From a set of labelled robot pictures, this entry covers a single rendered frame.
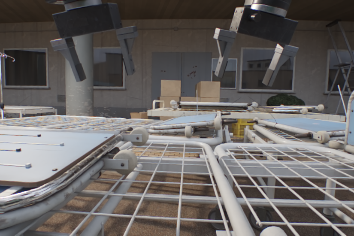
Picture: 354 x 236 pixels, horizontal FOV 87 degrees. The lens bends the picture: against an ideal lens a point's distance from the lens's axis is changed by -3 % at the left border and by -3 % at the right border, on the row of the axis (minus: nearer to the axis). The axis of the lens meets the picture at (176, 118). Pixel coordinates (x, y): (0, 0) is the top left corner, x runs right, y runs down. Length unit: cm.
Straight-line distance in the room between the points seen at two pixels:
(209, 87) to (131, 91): 332
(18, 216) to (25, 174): 9
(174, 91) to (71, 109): 238
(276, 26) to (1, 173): 61
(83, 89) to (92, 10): 438
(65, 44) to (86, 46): 445
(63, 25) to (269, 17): 43
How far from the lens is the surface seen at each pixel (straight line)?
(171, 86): 386
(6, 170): 49
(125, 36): 46
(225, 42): 47
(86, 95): 483
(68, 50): 53
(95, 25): 47
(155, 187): 164
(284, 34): 51
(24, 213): 39
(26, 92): 850
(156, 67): 645
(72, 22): 50
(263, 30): 48
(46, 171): 44
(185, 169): 82
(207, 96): 394
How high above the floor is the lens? 69
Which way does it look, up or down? 5 degrees down
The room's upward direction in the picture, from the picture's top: 1 degrees clockwise
